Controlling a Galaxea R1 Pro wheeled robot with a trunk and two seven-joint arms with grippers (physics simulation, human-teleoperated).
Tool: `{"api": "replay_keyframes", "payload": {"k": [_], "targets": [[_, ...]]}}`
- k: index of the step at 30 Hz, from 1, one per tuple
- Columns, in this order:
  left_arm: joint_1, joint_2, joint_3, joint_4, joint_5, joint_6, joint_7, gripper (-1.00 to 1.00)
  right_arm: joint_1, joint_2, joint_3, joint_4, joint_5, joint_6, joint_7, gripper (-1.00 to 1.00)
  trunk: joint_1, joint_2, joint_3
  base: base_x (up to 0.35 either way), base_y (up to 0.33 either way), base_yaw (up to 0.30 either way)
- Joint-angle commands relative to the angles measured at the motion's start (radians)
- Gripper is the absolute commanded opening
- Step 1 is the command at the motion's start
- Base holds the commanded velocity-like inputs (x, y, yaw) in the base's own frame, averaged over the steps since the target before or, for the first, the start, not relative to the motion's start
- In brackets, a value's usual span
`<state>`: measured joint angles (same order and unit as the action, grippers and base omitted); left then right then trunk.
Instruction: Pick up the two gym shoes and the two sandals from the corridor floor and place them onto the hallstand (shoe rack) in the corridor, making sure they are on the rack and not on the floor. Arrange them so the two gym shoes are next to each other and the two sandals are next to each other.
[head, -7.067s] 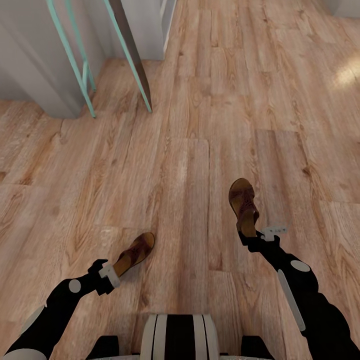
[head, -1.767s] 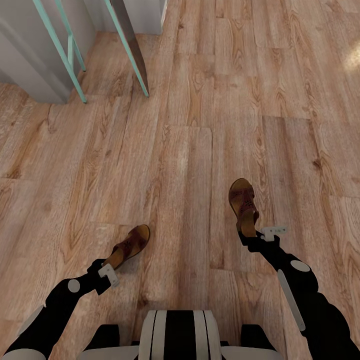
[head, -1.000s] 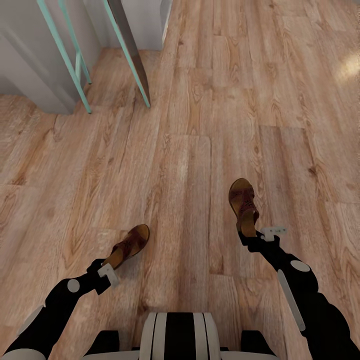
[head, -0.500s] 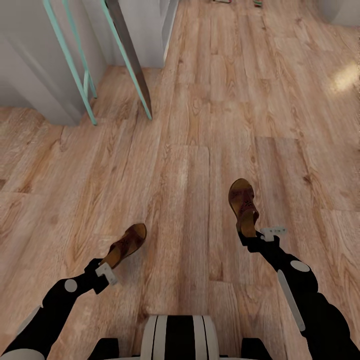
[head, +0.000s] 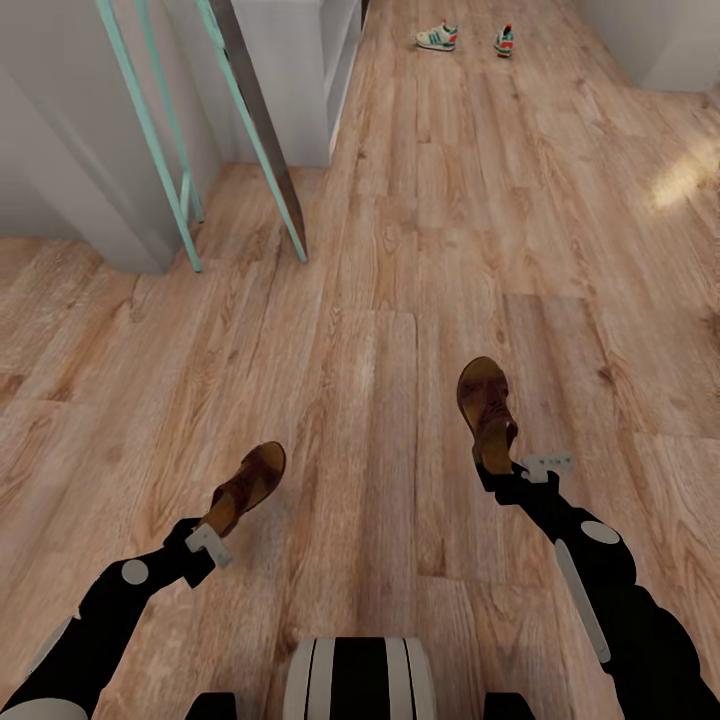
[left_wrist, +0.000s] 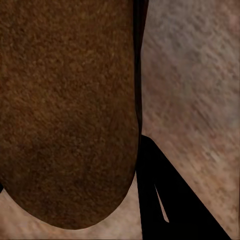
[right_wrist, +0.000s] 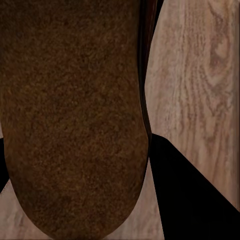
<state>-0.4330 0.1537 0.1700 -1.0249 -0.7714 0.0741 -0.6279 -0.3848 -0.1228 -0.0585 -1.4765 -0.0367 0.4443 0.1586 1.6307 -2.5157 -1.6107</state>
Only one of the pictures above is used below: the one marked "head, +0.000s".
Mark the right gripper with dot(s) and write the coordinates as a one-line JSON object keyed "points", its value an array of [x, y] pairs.
{"points": [[512, 489]]}

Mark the sandal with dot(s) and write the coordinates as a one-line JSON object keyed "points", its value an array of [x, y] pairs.
{"points": [[259, 475], [482, 392]]}

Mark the gym shoe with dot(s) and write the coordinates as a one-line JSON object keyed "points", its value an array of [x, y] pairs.
{"points": [[441, 38], [504, 41]]}

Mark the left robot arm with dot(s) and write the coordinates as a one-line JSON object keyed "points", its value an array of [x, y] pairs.
{"points": [[65, 678]]}

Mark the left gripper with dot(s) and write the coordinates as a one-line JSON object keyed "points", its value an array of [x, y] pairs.
{"points": [[194, 566]]}

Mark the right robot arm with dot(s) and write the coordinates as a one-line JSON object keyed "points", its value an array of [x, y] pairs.
{"points": [[652, 659]]}

